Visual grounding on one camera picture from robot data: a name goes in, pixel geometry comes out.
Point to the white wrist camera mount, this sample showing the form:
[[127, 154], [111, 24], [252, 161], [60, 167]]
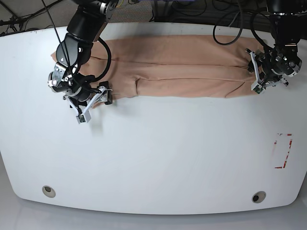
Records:
[[264, 73], [83, 115]]

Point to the left table cable grommet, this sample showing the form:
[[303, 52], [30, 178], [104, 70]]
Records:
[[48, 191]]

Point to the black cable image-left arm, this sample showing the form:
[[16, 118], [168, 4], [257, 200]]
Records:
[[82, 44]]

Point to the black tripod stand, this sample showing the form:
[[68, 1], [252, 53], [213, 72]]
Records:
[[17, 23]]

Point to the right table cable grommet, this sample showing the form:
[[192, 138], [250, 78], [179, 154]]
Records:
[[258, 197]]

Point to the white power strip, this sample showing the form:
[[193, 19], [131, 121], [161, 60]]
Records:
[[297, 9]]

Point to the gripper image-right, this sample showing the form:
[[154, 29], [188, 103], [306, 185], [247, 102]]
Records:
[[284, 60]]

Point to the table cable grommet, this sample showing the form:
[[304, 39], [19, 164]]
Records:
[[258, 197], [48, 191]]

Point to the red tape rectangle marking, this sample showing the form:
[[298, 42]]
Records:
[[281, 150]]

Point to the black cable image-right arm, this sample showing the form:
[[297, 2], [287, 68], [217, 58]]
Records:
[[250, 7]]

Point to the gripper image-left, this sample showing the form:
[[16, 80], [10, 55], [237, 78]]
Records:
[[76, 86]]

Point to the peach t-shirt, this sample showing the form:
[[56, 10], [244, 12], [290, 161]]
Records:
[[187, 66]]

